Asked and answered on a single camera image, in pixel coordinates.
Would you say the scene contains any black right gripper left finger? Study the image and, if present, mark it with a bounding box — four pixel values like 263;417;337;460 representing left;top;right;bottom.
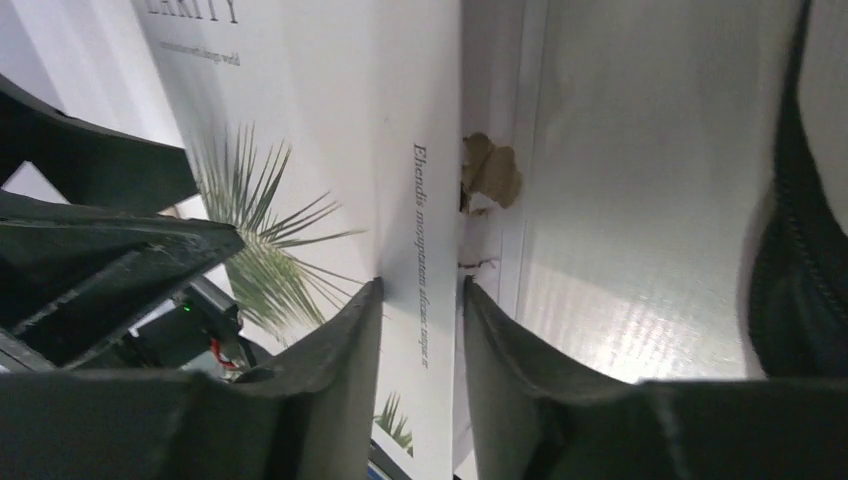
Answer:
1;279;384;479

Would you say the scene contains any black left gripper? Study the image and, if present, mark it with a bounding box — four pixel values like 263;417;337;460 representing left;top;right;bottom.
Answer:
1;192;271;381

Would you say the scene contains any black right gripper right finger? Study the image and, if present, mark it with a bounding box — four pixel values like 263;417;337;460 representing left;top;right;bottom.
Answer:
463;278;847;479

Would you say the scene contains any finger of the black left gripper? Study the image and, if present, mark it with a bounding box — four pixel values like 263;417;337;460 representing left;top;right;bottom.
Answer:
1;77;198;213

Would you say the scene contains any white Singularity palm magazine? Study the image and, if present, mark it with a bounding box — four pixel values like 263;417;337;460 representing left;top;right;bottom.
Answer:
133;1;462;479

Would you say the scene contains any cream canvas student bag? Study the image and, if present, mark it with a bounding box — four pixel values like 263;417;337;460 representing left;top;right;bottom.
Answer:
469;1;847;384

